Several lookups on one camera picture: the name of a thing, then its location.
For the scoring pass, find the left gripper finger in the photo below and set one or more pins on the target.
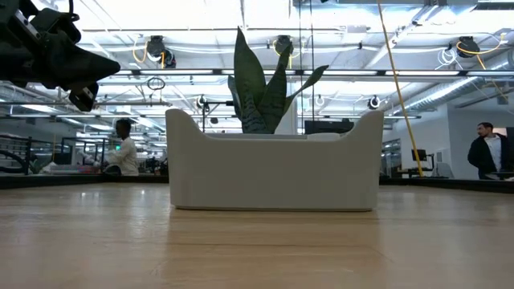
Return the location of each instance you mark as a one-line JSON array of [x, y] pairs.
[[72, 60], [108, 73]]

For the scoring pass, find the grey plastic basket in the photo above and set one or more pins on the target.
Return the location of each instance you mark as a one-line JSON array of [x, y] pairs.
[[273, 172]]

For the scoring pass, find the person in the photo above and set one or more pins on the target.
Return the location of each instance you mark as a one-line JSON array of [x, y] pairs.
[[480, 154], [126, 156]]

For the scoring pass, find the green snake plant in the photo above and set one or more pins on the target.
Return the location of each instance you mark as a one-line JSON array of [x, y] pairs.
[[251, 88]]

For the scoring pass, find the black monitor on stand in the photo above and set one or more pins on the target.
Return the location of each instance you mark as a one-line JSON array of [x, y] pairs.
[[419, 154]]

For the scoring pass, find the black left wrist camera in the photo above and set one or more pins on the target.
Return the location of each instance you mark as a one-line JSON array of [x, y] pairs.
[[56, 26]]

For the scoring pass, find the black aluminium table frame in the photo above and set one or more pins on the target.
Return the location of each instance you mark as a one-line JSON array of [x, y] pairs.
[[80, 181]]

